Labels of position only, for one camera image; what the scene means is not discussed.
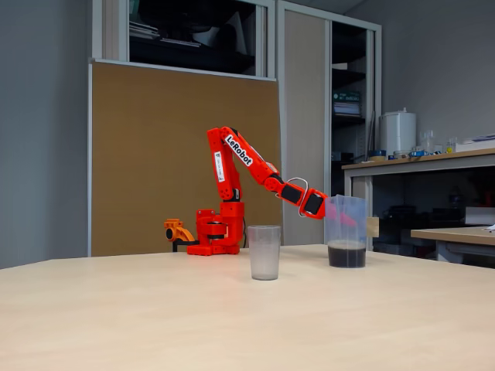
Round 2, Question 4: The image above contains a clear jug with cardboard handle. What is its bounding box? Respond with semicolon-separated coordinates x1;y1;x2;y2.
323;194;381;269

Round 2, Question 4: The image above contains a clear plastic cup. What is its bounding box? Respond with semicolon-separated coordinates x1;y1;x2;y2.
247;225;282;281

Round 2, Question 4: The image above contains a grey shelf cabinet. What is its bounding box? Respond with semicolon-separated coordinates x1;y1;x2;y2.
91;0;383;249

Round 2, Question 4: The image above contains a stack of white documents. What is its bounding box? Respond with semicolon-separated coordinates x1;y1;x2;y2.
333;102;364;117

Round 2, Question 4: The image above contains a wooden top workbench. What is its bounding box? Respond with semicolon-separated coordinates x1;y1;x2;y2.
341;148;495;250

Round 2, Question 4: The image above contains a white cylindrical container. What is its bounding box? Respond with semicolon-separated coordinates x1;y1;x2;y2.
377;107;418;156

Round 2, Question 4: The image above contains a low wooden top table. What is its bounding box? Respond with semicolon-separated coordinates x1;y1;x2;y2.
410;225;495;267

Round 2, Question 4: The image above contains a clear glass beaker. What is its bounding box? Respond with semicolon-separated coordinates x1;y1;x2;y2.
419;129;436;154

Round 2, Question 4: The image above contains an orange table clamp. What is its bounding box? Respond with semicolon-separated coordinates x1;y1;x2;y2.
163;218;197;253

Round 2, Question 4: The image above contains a white storage box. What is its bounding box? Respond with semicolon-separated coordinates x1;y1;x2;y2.
465;206;495;226

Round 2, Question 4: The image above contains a flat white box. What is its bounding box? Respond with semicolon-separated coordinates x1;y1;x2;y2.
455;134;495;153

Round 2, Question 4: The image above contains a brown pin board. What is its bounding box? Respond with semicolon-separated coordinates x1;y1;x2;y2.
87;57;286;258

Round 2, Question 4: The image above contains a white folded sheet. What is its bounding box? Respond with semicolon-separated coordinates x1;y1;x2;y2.
192;11;248;56

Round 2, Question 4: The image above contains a stack of papers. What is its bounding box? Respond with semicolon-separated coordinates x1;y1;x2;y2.
129;21;162;40

